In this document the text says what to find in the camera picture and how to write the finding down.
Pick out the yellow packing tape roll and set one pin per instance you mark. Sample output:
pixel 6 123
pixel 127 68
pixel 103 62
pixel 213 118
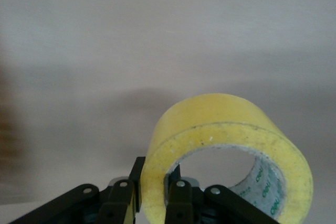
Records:
pixel 210 111

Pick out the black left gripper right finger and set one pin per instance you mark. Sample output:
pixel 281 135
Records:
pixel 181 203

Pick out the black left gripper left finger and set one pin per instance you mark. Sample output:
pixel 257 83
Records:
pixel 115 200

